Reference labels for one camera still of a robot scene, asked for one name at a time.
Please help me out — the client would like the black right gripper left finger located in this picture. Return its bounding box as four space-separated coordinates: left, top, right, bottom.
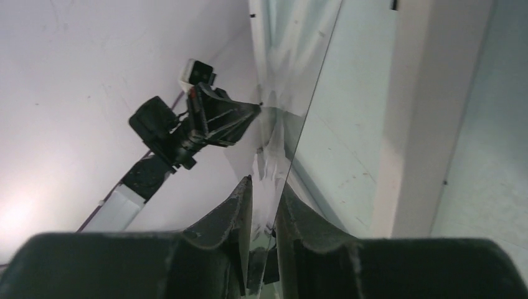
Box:
1 176 252 298

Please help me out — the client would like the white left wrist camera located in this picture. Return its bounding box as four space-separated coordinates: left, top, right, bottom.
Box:
179 59 216 93

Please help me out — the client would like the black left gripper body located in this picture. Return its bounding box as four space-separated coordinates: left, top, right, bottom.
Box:
163 83 210 170

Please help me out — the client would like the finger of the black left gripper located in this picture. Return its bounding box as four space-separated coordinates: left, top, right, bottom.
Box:
207 120 252 148
197 83 261 136

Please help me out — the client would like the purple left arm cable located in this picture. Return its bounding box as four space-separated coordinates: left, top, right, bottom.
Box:
76 90 186 233

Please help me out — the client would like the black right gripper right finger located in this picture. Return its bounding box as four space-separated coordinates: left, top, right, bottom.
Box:
275 186 527 298

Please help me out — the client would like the white picture frame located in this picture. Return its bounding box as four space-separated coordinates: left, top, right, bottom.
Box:
247 0 494 239

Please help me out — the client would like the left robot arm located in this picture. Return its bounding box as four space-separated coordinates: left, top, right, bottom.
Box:
78 83 262 232

